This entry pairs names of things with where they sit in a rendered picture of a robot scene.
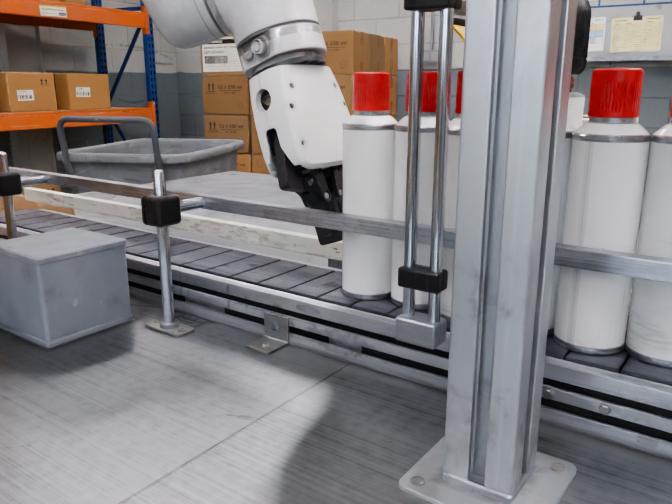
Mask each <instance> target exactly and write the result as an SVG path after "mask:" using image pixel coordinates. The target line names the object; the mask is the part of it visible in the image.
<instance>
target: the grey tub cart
mask: <svg viewBox="0 0 672 504"><path fill-rule="evenodd" d="M67 122H85V123H143V124H145V125H147V126H148V127H149V129H150V133H151V138H141V139H132V140H126V141H120V142H114V143H108V144H102V145H96V146H89V147H83V148H76V149H69V150H68V147H67V142H66V137H65V132H64V124H65V123H67ZM57 133H58V137H59V142H60V147H61V151H59V152H57V154H56V157H57V160H58V161H63V164H64V167H65V169H66V172H67V175H74V176H81V177H88V178H95V179H103V180H110V181H117V182H124V183H131V184H138V185H140V184H147V183H153V171H155V170H158V169H159V170H163V171H164V173H165V181H167V180H174V179H181V178H187V177H194V176H201V175H208V174H215V173H221V172H228V171H236V170H237V150H238V149H241V148H244V142H243V141H242V140H235V139H178V138H158V133H157V128H156V126H155V124H154V123H153V122H152V121H151V120H150V119H148V118H146V117H130V116H63V117H61V118H60V119H59V121H58V122H57ZM85 192H92V191H89V190H82V189H76V188H72V193H69V194H79V193H85Z"/></svg>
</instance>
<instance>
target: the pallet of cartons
mask: <svg viewBox="0 0 672 504"><path fill-rule="evenodd" d="M322 34H323V38H324V41H325V45H326V49H327V53H326V55H325V56H324V59H325V62H326V65H325V66H328V67H330V69H331V71H332V73H333V75H334V77H335V79H336V81H337V83H338V85H339V88H340V90H341V93H342V95H343V97H344V100H345V103H346V105H347V108H348V111H349V114H350V116H352V115H354V111H353V110H352V107H353V74H354V73H356V72H388V73H390V110H389V111H388V114H389V115H391V116H392V117H393V118H394V119H395V120H396V115H397V113H395V112H396V110H397V77H396V76H397V60H398V39H394V38H390V37H383V36H380V35H377V34H371V33H365V32H361V31H355V30H341V31H322ZM200 50H201V69H202V75H207V76H204V78H203V87H202V95H203V106H204V110H205V113H206V114H205V115H203V117H204V136H205V139H235V140H242V141H243V142H244V148H241V149H238V150H237V170H236V171H239V172H249V173H258V174H268V175H271V174H270V172H269V170H268V168H267V165H266V162H265V160H264V156H263V153H262V150H261V146H260V142H259V138H258V134H257V130H256V125H255V120H254V115H253V109H252V103H251V96H250V86H249V81H250V79H251V78H248V77H246V76H245V75H244V73H243V69H242V66H241V62H240V59H239V55H238V52H237V49H236V45H235V42H234V38H233V35H229V36H226V37H223V38H221V39H218V40H215V41H212V42H209V43H207V44H203V45H200Z"/></svg>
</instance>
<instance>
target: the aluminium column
mask: <svg viewBox="0 0 672 504"><path fill-rule="evenodd" d="M577 4H578V0H466V20H465V41H464V61H463V81H462V101H461V121H460V142H459V162H458V182H457V202H456V222H455V243H454V263H453V283H452V303H451V323H450V343H449V364H448V384H447V404H446V424H445V444H444V465H443V469H444V470H445V471H444V472H443V479H444V480H446V481H449V482H451V483H454V484H456V485H459V486H461V487H464V488H467V489H469V490H472V491H474V492H477V493H479V494H482V495H485V496H487V497H490V498H492V499H495V500H497V501H500V502H502V503H505V504H512V502H513V501H514V499H515V498H516V497H517V495H518V494H519V492H520V491H521V489H522V488H523V487H524V485H525V484H526V482H527V481H528V480H529V478H530V477H531V475H532V474H533V472H534V471H535V464H534V463H535V462H536V451H537V440H538V429H539V418H540V408H541V397H542V386H543V375H544V364H545V353H546V342H547V331H548V320H549V309H550V299H551V288H552V277H553V266H554V255H555V244H556V233H557V222H558V211H559V201H560V190H561V179H562V168H563V157H564V146H565V135H566V124H567V113H568V103H569V92H570V81H571V70H572V59H573V48H574V37H575V26H576V15H577Z"/></svg>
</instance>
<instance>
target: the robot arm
mask: <svg viewBox="0 0 672 504"><path fill-rule="evenodd" d="M142 2H143V4H144V6H145V7H146V9H147V12H148V14H149V15H150V17H151V19H152V21H153V22H154V24H155V26H156V28H157V30H158V31H159V32H160V33H161V35H162V36H163V37H164V38H165V39H166V41H167V42H169V43H170V44H171V45H173V46H174V47H177V48H181V49H188V48H193V47H197V46H200V45H203V44H207V43H209V42H212V41H215V40H218V39H221V38H223V37H226V36H229V35H233V38H234V42H235V45H236V49H237V52H238V55H239V59H240V62H241V66H242V69H243V73H244V75H245V76H246V77H248V78H251V79H250V81H249V86H250V96H251V103H252V109H253V115H254V120H255V125H256V130H257V134H258V138H259V142H260V146H261V150H262V153H263V156H264V160H265V162H266V165H267V168H268V170H269V172H270V174H271V175H272V176H273V177H275V178H277V179H278V183H279V187H280V189H281V190H283V191H289V192H295V193H297V194H298V195H299V196H300V197H301V199H302V202H303V204H304V206H305V207H307V208H310V209H317V210H324V211H332V212H339V213H343V128H342V124H343V123H344V122H345V121H346V120H347V119H348V118H349V117H350V114H349V111H348V108H347V105H346V103H345V100H344V97H343V95H342V93H341V90H340V88H339V85H338V83H337V81H336V79H335V77H334V75H333V73H332V71H331V69H330V67H328V66H325V65H326V62H325V59H324V56H325V55H326V53H327V49H326V45H325V41H324V38H323V34H322V31H321V27H320V25H319V21H318V17H317V14H316V10H315V7H314V3H313V0H142ZM312 178H313V181H314V182H313V181H312V180H311V179H312ZM325 178H326V181H325ZM315 230H316V233H317V237H318V240H319V243H320V245H327V244H331V243H335V242H339V241H342V231H339V230H333V229H327V228H321V227H315Z"/></svg>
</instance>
